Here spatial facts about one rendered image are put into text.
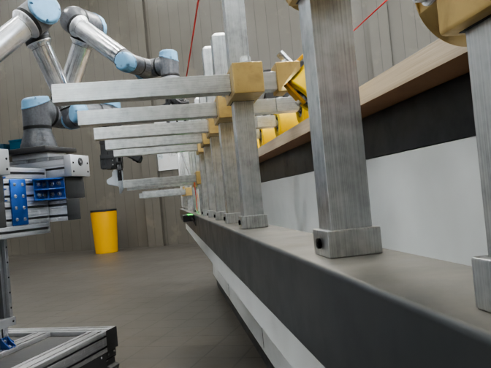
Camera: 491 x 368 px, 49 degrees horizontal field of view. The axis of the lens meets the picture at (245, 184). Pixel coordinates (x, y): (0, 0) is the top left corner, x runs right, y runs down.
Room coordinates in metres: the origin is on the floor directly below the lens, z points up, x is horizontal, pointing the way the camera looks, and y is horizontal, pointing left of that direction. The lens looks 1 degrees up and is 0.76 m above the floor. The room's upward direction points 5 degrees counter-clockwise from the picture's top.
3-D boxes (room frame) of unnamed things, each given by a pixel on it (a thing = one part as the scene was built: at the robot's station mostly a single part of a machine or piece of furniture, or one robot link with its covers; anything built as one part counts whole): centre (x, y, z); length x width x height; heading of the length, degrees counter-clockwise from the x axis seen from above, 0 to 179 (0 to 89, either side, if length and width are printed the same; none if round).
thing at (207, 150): (1.69, 0.10, 0.89); 0.03 x 0.03 x 0.48; 8
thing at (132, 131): (1.40, 0.12, 0.95); 0.50 x 0.04 x 0.04; 98
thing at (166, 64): (2.20, 0.27, 1.32); 0.09 x 0.08 x 0.11; 65
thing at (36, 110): (2.35, 0.87, 1.20); 0.13 x 0.12 x 0.14; 155
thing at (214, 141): (1.45, 0.07, 0.92); 0.03 x 0.03 x 0.48; 8
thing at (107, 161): (2.10, 0.50, 0.96); 0.09 x 0.08 x 0.12; 98
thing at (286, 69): (0.93, -0.12, 0.95); 0.10 x 0.04 x 0.10; 98
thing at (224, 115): (1.18, 0.03, 0.95); 0.13 x 0.06 x 0.05; 8
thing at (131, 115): (1.15, 0.08, 0.95); 0.50 x 0.04 x 0.04; 98
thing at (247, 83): (0.93, -0.01, 0.95); 0.13 x 0.06 x 0.05; 8
